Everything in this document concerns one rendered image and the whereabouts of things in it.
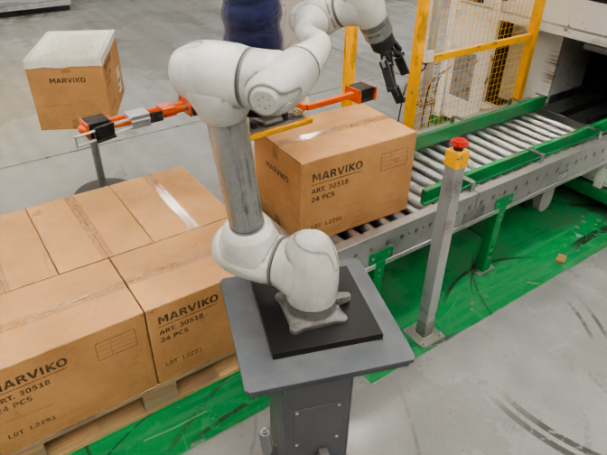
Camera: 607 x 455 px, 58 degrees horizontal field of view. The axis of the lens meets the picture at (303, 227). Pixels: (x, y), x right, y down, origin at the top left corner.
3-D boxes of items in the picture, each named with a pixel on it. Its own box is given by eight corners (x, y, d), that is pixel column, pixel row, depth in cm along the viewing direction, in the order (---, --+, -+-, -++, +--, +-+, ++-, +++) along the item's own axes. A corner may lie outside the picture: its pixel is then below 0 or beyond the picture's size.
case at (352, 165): (356, 174, 291) (361, 102, 269) (406, 208, 263) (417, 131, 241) (256, 205, 264) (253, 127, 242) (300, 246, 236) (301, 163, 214)
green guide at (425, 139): (531, 103, 379) (534, 90, 374) (544, 107, 372) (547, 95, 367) (350, 161, 303) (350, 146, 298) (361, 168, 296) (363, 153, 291)
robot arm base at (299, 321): (360, 320, 167) (362, 306, 164) (291, 336, 161) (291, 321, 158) (338, 283, 181) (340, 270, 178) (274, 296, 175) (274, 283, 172)
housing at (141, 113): (144, 119, 188) (142, 106, 186) (153, 125, 184) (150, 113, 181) (124, 124, 185) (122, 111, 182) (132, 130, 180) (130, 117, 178)
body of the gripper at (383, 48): (369, 30, 170) (380, 53, 176) (366, 47, 165) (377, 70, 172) (393, 23, 166) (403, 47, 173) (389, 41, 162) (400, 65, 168)
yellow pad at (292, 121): (297, 115, 220) (297, 103, 217) (312, 123, 213) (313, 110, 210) (223, 135, 202) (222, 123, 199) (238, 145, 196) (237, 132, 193)
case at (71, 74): (114, 126, 320) (100, 58, 297) (41, 130, 314) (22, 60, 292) (125, 90, 369) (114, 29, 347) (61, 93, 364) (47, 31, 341)
